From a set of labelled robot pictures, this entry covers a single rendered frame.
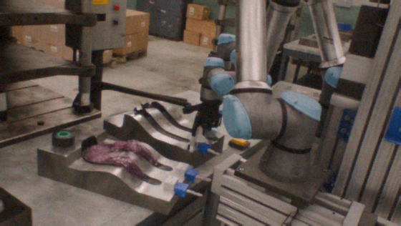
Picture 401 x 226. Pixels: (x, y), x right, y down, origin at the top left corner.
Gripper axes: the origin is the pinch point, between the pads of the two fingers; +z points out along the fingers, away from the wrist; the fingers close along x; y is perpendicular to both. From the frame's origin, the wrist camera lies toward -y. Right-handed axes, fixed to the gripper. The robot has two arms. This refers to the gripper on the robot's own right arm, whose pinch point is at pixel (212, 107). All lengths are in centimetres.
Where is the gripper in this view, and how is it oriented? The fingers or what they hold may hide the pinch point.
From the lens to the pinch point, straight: 179.7
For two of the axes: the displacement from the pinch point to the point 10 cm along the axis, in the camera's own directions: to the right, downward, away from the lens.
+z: -1.3, 9.2, 3.7
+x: 5.7, -2.4, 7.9
